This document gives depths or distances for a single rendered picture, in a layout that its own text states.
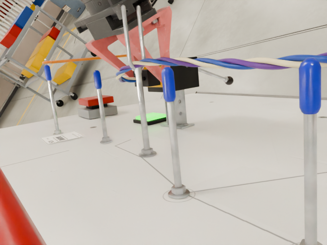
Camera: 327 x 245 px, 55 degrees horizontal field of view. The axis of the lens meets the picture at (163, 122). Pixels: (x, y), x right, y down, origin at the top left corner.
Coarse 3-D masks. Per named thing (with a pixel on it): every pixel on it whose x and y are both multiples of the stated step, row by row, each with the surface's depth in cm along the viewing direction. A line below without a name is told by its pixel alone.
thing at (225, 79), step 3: (198, 69) 44; (201, 69) 45; (204, 72) 45; (207, 72) 46; (210, 72) 46; (210, 75) 46; (213, 75) 46; (216, 75) 47; (219, 75) 47; (219, 78) 47; (222, 78) 48; (225, 78) 48; (225, 81) 48
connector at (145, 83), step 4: (144, 72) 38; (148, 72) 38; (144, 76) 38; (148, 76) 38; (152, 76) 38; (144, 80) 38; (148, 80) 38; (152, 80) 38; (156, 80) 38; (136, 84) 40; (144, 84) 38; (148, 84) 38; (152, 84) 38; (156, 84) 38; (160, 84) 39
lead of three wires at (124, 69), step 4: (120, 68) 32; (124, 68) 31; (128, 68) 30; (116, 72) 33; (120, 72) 32; (124, 72) 31; (120, 76) 33; (120, 80) 35; (124, 80) 36; (128, 80) 37; (132, 80) 38
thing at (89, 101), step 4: (92, 96) 60; (96, 96) 59; (104, 96) 58; (108, 96) 57; (112, 96) 57; (80, 100) 58; (84, 100) 56; (88, 100) 55; (92, 100) 55; (96, 100) 56; (104, 100) 57; (108, 100) 57; (112, 100) 58; (80, 104) 58; (84, 104) 57; (88, 104) 55; (92, 104) 55; (96, 104) 56; (104, 104) 58; (92, 108) 57
